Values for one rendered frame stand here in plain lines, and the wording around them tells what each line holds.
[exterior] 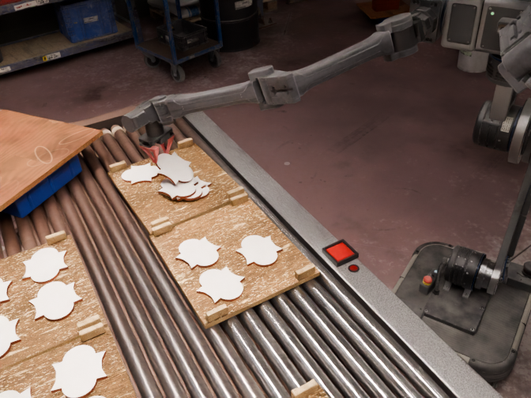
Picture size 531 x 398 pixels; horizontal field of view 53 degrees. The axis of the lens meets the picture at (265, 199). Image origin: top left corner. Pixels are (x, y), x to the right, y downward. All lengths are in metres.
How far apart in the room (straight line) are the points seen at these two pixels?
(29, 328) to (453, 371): 1.04
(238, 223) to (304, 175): 1.87
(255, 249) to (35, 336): 0.62
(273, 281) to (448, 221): 1.89
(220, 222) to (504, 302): 1.33
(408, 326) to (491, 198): 2.13
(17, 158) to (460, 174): 2.62
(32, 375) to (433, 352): 0.95
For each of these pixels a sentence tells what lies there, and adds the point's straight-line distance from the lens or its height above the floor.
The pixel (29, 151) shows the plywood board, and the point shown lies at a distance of 2.04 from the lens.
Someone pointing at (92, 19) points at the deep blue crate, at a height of 0.32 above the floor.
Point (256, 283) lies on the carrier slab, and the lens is 1.46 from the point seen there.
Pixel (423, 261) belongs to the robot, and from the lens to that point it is 2.57.
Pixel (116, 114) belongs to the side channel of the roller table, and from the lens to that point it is 2.35.
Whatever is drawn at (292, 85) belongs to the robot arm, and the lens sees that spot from 1.38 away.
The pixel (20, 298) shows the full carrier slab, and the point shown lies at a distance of 1.61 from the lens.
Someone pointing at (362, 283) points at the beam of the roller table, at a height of 0.92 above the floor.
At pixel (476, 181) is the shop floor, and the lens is 3.57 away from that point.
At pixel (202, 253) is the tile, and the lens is 1.55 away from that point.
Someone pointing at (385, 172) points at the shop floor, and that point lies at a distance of 3.54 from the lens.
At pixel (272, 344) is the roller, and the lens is 1.34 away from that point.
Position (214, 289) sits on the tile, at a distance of 1.44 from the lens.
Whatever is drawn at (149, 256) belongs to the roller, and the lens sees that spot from 1.62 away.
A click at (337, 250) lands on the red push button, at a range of 1.55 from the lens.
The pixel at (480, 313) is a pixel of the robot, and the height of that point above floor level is 0.26.
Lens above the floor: 1.98
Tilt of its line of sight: 37 degrees down
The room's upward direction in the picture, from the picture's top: 4 degrees counter-clockwise
